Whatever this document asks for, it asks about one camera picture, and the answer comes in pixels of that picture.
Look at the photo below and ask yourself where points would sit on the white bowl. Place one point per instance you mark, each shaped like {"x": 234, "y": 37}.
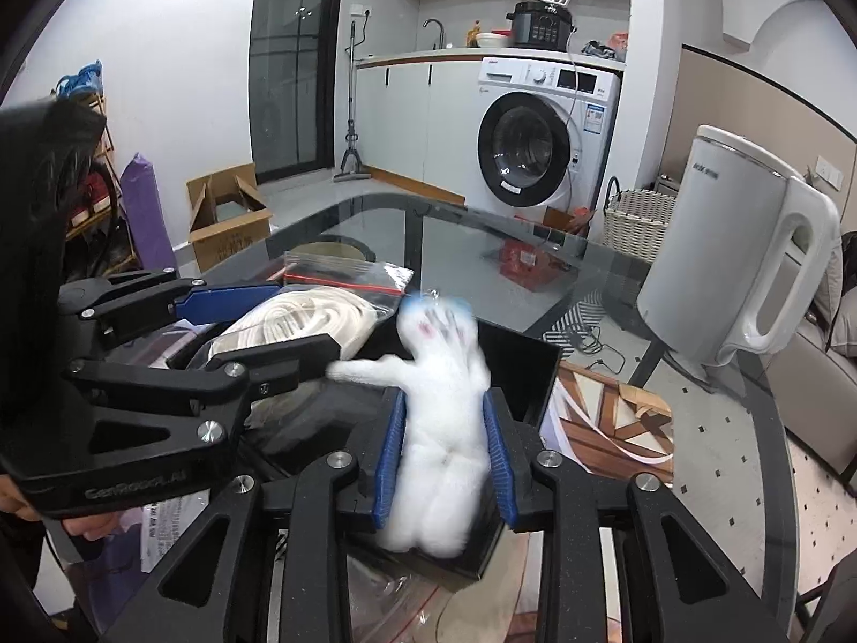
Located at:
{"x": 493, "y": 40}

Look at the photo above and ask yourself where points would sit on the flat floor mop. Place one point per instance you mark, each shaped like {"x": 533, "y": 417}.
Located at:
{"x": 350, "y": 154}

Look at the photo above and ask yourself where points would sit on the orange bottle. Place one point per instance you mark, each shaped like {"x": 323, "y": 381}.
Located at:
{"x": 474, "y": 35}

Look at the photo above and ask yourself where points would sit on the white plush toy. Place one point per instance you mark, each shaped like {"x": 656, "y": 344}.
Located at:
{"x": 442, "y": 428}

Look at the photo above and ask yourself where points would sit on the open cardboard box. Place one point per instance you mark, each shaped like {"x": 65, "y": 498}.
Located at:
{"x": 227, "y": 241}

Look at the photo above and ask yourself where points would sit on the blue bag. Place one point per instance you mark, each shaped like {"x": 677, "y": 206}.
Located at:
{"x": 84, "y": 80}

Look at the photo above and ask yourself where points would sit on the chrome kitchen faucet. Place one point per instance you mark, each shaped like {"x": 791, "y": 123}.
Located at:
{"x": 442, "y": 33}

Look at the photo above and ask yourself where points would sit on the dark cloth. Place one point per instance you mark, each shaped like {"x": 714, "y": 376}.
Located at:
{"x": 599, "y": 51}

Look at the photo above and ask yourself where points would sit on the white washing machine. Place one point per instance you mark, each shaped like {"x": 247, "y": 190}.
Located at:
{"x": 535, "y": 100}

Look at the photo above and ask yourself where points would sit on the red sneaker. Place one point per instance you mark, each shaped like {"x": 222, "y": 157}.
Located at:
{"x": 100, "y": 191}

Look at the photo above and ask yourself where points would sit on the wall socket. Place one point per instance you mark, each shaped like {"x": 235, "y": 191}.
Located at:
{"x": 359, "y": 12}

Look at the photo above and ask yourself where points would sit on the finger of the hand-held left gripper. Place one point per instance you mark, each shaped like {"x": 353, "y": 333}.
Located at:
{"x": 281, "y": 358}
{"x": 221, "y": 301}

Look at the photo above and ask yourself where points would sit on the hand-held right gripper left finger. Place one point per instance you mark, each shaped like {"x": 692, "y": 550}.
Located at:
{"x": 387, "y": 462}

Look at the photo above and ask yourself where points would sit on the labelled zip bag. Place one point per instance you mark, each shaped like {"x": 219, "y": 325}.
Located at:
{"x": 177, "y": 519}

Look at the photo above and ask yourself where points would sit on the white paper strips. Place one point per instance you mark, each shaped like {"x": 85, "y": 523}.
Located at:
{"x": 602, "y": 440}

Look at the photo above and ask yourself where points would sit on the wooden shoe rack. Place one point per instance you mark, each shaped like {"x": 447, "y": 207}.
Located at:
{"x": 107, "y": 147}

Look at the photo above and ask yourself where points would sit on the person's left hand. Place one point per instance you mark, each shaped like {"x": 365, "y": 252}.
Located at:
{"x": 13, "y": 499}

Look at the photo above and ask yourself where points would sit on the white electric kettle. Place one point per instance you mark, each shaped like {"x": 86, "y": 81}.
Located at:
{"x": 703, "y": 248}

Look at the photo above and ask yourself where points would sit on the white base cabinet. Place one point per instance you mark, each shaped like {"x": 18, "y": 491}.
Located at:
{"x": 402, "y": 114}

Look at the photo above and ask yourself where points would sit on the small orange cardboard box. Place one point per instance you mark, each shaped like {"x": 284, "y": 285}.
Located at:
{"x": 569, "y": 221}

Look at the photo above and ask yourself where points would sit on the clear plastic bag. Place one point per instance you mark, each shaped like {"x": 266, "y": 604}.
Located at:
{"x": 435, "y": 603}

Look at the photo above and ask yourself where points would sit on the grey sofa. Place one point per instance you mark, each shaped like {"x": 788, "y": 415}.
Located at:
{"x": 837, "y": 382}

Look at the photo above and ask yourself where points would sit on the wicker laundry basket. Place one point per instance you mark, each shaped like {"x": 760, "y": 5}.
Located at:
{"x": 636, "y": 224}

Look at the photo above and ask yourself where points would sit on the black pressure cooker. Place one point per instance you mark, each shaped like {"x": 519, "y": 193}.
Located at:
{"x": 542, "y": 27}

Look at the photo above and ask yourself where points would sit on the dark glass door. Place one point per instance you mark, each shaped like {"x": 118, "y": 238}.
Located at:
{"x": 288, "y": 80}

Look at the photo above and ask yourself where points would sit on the black storage box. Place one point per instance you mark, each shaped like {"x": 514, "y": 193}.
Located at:
{"x": 522, "y": 375}

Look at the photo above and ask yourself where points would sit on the striped rug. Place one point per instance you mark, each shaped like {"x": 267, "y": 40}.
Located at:
{"x": 576, "y": 321}

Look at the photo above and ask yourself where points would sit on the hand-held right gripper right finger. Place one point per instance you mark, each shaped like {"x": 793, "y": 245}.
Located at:
{"x": 499, "y": 462}

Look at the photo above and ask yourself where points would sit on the purple rolled mat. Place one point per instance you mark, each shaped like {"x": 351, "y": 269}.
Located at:
{"x": 144, "y": 214}

